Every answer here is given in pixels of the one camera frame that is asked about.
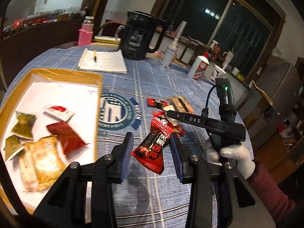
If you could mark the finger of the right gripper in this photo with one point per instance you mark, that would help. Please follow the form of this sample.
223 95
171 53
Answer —
188 118

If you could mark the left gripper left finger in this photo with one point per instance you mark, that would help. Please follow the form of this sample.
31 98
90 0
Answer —
82 196

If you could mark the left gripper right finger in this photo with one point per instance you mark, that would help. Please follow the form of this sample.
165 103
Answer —
236 203

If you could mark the clear soda cracker packet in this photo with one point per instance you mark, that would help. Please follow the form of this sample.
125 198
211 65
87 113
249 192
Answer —
180 104

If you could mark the red foil snack packet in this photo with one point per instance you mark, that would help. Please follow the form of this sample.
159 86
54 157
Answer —
169 123

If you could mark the red black jujube candy packet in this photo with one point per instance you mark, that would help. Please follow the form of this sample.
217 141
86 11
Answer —
150 151

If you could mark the yellow sandwich cracker packet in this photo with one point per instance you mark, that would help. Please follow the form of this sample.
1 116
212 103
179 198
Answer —
47 164

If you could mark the small red black candy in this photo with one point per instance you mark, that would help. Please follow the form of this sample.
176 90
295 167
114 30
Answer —
156 103

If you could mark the dark red pastry packet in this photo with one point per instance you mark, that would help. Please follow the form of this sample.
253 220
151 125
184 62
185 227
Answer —
69 139

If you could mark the gold snack packet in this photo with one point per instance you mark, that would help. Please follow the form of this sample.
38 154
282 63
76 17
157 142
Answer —
23 127
12 147

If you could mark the white red snack sachet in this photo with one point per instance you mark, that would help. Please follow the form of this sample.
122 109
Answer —
58 112

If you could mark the beige cheese biscuit packet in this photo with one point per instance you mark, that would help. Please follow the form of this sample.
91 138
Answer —
27 171

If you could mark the maroon sleeved right forearm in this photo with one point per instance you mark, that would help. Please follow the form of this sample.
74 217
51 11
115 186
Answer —
282 209

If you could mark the white gloved right hand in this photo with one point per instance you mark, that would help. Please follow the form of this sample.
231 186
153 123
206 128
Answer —
240 153

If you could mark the wooden chair right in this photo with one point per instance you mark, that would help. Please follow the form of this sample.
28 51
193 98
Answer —
266 97

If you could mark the wooden chair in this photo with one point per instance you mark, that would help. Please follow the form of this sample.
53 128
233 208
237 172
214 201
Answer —
266 97
192 49

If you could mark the white paper drink cup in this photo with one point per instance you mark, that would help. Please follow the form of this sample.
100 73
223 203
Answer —
217 72

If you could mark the white red liquor bottle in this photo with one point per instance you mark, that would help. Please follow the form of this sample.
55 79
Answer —
199 66

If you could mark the white mug on sill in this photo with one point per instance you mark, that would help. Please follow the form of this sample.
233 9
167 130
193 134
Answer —
235 71

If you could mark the grey refrigerator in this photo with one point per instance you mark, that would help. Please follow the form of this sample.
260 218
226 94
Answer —
282 83

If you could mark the white tumbler with straw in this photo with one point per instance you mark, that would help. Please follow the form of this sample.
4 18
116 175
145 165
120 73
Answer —
228 58

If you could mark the white spray bottle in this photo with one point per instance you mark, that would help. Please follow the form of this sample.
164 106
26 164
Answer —
172 47

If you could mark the window spray cleaner bottle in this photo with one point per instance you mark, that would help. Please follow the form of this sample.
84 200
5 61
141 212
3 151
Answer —
215 46

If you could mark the wooden chair back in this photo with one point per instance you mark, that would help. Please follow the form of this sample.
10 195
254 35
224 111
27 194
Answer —
192 49

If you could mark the black electric kettle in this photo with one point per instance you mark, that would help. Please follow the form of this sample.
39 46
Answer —
135 36

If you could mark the white notebook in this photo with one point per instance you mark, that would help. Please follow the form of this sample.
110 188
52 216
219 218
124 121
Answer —
110 62

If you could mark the black yellow pen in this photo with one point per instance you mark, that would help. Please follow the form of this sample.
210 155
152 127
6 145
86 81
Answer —
95 55

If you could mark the pink sleeved water bottle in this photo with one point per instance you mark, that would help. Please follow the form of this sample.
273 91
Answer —
86 31

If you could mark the dark wooden sideboard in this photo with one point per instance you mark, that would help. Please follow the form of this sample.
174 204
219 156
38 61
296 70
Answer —
19 49

